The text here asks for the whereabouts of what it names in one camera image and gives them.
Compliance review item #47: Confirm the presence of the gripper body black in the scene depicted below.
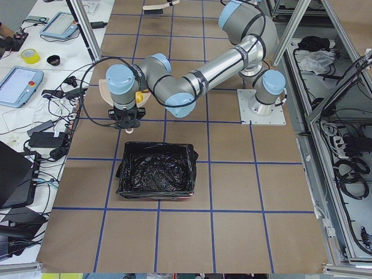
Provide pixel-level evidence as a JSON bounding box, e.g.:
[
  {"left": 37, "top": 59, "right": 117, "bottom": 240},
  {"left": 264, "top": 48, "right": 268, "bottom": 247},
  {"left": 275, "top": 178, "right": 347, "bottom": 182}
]
[{"left": 108, "top": 106, "right": 145, "bottom": 129}]

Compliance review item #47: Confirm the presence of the cream plastic dustpan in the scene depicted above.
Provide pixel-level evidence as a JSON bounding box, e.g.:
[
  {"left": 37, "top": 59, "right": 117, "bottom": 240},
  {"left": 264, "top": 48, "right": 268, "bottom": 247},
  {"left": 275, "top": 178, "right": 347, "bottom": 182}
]
[{"left": 98, "top": 78, "right": 152, "bottom": 135}]

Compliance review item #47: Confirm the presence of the cream hand brush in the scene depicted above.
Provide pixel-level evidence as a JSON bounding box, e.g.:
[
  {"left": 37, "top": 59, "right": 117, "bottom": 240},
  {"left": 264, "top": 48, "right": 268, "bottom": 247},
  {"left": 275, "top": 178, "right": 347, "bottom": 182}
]
[{"left": 142, "top": 0, "right": 180, "bottom": 15}]

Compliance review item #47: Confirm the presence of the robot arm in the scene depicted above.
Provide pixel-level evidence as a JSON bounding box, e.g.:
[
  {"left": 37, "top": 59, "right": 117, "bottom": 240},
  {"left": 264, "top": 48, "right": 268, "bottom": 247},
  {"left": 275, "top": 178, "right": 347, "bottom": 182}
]
[{"left": 106, "top": 1, "right": 285, "bottom": 130}]

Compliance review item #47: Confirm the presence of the black lined trash bin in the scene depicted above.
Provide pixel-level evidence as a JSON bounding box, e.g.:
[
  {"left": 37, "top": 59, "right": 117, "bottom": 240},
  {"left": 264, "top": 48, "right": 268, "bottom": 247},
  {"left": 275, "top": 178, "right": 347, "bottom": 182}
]
[{"left": 116, "top": 141, "right": 198, "bottom": 199}]

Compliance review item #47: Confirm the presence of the black power adapter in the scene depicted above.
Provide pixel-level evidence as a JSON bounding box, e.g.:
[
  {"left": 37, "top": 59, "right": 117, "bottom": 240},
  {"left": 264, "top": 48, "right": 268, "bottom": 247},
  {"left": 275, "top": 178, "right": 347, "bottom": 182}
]
[{"left": 28, "top": 132, "right": 67, "bottom": 148}]

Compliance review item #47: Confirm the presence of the teach pendant far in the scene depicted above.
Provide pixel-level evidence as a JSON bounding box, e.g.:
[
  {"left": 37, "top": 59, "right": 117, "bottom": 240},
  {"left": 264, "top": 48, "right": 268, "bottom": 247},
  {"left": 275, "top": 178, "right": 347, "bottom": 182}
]
[{"left": 40, "top": 12, "right": 78, "bottom": 41}]

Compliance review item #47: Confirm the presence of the teach pendant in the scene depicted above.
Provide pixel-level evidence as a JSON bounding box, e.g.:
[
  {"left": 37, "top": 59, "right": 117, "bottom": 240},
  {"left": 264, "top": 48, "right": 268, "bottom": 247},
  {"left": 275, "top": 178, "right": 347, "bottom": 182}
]
[
  {"left": 40, "top": 12, "right": 78, "bottom": 41},
  {"left": 1, "top": 66, "right": 44, "bottom": 108}
]

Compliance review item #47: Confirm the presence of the teach pendant near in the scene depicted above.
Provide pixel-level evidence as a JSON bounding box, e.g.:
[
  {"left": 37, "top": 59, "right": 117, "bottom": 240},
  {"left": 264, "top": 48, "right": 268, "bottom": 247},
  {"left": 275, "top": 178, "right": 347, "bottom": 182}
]
[{"left": 1, "top": 66, "right": 44, "bottom": 108}]

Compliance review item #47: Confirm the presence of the yellow tape roll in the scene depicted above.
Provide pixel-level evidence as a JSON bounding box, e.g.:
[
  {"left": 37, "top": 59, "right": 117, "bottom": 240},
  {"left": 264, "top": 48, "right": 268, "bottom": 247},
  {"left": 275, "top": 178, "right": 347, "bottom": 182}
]
[{"left": 20, "top": 48, "right": 41, "bottom": 65}]

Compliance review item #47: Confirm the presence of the black laptop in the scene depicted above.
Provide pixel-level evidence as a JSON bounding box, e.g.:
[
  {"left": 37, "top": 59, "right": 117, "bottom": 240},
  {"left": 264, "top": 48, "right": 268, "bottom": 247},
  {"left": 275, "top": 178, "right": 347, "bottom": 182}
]
[{"left": 1, "top": 142, "right": 41, "bottom": 209}]

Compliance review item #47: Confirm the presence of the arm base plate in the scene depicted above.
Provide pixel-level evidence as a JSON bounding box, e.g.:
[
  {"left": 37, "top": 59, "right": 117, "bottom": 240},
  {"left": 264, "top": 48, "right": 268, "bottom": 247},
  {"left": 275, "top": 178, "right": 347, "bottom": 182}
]
[{"left": 237, "top": 89, "right": 287, "bottom": 126}]

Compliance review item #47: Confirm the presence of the aluminium frame post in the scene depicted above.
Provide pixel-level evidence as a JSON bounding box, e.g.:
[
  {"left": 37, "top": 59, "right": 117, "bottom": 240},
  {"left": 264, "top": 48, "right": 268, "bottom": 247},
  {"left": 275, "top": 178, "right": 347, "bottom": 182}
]
[{"left": 66, "top": 0, "right": 101, "bottom": 63}]

